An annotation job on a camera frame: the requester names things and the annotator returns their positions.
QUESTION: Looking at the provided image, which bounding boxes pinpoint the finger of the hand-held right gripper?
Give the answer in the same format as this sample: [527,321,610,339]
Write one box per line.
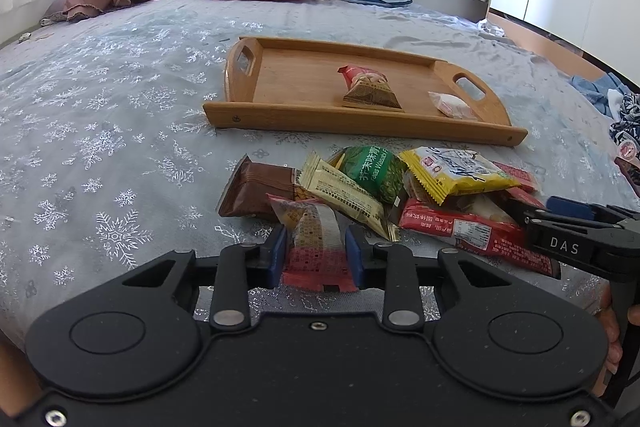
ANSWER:
[546,195,640,228]
[523,206,640,284]

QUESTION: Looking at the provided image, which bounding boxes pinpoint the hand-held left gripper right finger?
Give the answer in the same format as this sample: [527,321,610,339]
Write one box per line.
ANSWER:
[346,224,512,332]

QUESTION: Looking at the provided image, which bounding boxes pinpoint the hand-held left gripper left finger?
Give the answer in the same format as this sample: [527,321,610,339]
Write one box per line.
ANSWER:
[122,224,289,332]

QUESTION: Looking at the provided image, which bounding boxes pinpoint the red and white snack packet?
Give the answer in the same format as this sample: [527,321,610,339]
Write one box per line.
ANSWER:
[266,193,359,293]

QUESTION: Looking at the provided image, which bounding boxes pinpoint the brown snack packet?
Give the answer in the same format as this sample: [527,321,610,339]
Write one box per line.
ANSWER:
[217,154,302,224]

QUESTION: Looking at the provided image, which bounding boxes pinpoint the large red snack packet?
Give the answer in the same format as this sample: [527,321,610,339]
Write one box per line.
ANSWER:
[399,196,562,279]

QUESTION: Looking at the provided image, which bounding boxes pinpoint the wooden tray with handles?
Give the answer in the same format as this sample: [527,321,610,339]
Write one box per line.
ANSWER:
[202,36,529,148]

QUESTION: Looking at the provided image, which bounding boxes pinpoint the person's right hand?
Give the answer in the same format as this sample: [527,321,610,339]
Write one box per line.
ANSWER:
[596,289,640,370]

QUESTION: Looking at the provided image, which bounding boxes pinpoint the small red snack packet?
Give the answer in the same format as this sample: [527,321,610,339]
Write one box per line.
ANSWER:
[504,186,547,210]
[492,161,539,193]

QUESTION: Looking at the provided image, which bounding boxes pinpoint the cream yellow snack packet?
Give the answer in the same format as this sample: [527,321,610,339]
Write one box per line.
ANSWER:
[298,151,401,242]

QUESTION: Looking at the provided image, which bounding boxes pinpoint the green snack packet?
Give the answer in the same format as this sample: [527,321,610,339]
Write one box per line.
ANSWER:
[329,145,412,208]

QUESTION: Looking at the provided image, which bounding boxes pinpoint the navy white patterned cloth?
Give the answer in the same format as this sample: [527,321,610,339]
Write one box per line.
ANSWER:
[607,90,640,164]

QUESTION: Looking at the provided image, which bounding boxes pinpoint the bright yellow snack packet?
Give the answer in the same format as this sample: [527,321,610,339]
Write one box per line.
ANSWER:
[398,146,521,206]

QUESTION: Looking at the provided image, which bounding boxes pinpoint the light blue clothing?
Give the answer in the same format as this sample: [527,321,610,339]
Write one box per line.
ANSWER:
[569,72,632,118]

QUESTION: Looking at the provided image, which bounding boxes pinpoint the small white pink packet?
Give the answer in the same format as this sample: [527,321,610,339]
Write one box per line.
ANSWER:
[428,90,480,121]

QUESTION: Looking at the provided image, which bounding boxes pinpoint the red and brown nut packet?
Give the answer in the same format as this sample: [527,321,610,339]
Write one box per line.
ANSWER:
[337,64,405,112]

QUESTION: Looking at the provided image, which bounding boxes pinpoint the white crumpled cloth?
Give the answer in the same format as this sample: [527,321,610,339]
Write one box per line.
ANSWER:
[476,18,507,38]

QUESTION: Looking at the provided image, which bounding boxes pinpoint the wooden bed frame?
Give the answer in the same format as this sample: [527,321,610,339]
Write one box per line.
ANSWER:
[487,8,609,84]

